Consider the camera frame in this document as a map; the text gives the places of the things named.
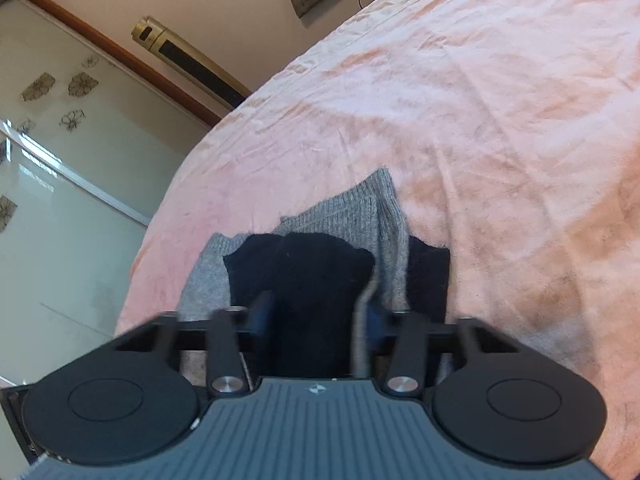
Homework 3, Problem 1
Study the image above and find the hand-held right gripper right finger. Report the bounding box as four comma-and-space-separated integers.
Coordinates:
366, 305, 521, 399

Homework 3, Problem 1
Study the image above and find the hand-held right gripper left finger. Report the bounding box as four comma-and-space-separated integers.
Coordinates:
115, 292, 277, 399

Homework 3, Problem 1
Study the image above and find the grey and navy knit sweater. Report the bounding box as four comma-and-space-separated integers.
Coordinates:
177, 167, 451, 381

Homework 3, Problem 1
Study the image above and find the frosted glass wardrobe door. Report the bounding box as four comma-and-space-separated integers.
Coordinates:
0, 0, 223, 388

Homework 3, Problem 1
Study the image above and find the pink blanket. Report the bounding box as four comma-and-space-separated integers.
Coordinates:
114, 0, 640, 466

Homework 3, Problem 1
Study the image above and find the gold standing air conditioner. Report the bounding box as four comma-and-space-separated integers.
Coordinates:
131, 16, 252, 111

